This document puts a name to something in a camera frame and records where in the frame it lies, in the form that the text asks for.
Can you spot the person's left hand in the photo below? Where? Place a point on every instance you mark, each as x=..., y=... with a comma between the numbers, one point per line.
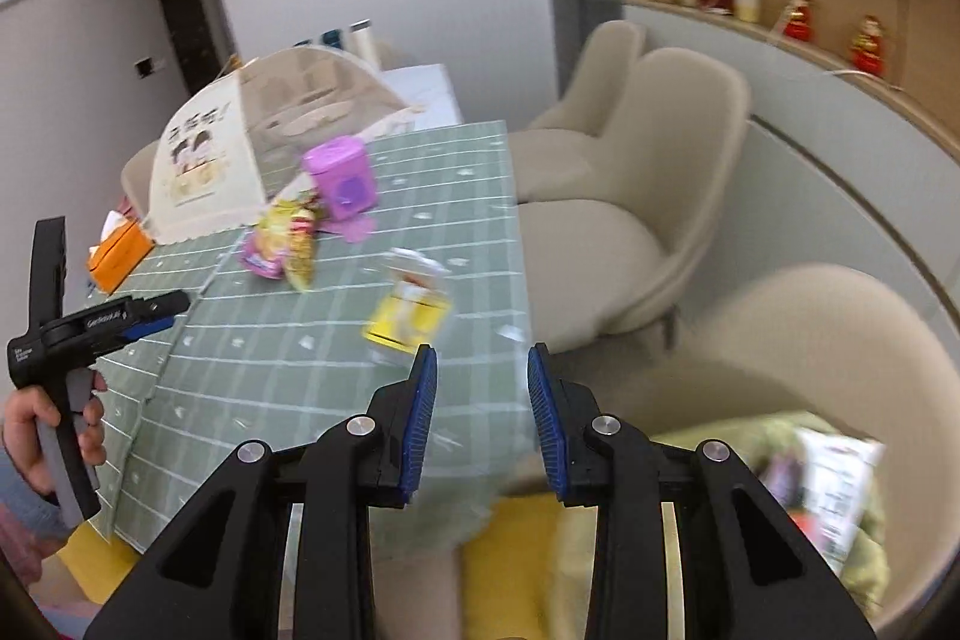
x=22, y=430

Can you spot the pink snack packet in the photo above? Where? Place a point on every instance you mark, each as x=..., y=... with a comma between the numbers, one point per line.
x=262, y=254

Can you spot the green checked tablecloth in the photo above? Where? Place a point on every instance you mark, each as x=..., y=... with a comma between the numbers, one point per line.
x=300, y=347

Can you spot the dark door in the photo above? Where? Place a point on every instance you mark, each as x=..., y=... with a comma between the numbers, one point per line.
x=191, y=33

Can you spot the olive green bag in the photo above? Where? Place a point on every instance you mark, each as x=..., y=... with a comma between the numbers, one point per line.
x=870, y=535

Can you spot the yellow clear packet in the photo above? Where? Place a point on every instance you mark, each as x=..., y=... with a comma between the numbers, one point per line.
x=405, y=314

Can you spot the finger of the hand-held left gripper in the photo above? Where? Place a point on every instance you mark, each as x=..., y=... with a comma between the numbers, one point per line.
x=161, y=304

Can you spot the wall switch panel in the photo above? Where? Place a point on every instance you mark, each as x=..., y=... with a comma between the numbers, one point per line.
x=153, y=67

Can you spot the person's pink clothing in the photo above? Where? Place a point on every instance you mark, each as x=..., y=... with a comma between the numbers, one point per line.
x=30, y=550

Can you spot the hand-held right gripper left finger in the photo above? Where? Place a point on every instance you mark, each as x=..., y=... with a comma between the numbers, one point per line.
x=420, y=422

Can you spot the orange tissue box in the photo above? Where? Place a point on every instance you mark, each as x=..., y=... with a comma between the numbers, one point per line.
x=120, y=257

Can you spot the red doll figurine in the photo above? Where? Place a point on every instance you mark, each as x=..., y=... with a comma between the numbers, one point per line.
x=797, y=18
x=867, y=44

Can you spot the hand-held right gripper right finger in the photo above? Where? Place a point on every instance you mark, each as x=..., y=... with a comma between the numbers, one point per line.
x=544, y=422

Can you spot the yellow gold snack packet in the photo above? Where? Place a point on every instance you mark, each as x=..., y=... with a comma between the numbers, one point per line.
x=300, y=257

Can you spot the purple plastic container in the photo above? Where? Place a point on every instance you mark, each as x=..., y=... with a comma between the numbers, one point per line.
x=341, y=183

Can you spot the yellow cushion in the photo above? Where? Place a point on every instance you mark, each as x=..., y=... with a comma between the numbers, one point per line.
x=517, y=557

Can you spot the cream cartoon print food cover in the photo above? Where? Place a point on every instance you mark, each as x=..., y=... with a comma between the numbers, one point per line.
x=247, y=108

